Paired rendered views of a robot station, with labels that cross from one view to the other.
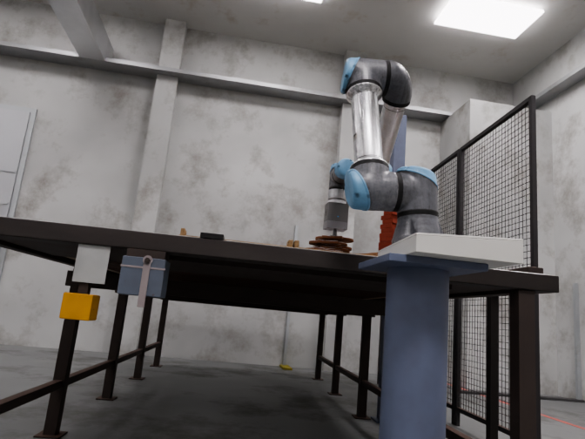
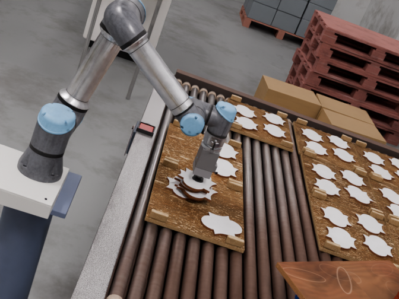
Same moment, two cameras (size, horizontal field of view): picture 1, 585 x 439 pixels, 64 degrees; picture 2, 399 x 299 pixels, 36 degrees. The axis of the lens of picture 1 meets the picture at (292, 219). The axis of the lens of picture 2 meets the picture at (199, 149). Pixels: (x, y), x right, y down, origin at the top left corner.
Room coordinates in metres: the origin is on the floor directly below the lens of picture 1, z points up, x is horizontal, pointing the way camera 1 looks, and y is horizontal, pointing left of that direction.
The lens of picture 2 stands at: (1.77, -2.14, 2.00)
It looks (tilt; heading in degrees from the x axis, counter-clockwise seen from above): 24 degrees down; 90
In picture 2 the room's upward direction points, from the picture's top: 22 degrees clockwise
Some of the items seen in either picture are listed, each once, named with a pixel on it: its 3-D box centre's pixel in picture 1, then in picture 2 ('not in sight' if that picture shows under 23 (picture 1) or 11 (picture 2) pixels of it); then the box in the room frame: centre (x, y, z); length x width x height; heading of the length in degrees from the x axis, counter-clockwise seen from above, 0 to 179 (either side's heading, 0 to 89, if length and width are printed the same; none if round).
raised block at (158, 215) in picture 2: not in sight; (159, 215); (1.75, -0.41, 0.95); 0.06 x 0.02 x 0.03; 6
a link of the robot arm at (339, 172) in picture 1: (348, 171); (194, 111); (1.73, -0.20, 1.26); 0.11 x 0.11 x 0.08; 4
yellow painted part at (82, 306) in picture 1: (84, 281); not in sight; (1.50, 0.64, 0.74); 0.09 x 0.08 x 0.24; 95
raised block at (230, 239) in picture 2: not in sight; (234, 241); (2.01, -0.38, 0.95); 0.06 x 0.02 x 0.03; 6
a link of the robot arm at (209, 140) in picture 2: (338, 196); (214, 139); (1.83, -0.18, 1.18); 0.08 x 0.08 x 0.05
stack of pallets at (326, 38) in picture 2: not in sight; (354, 76); (3.16, 4.73, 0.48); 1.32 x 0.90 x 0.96; 9
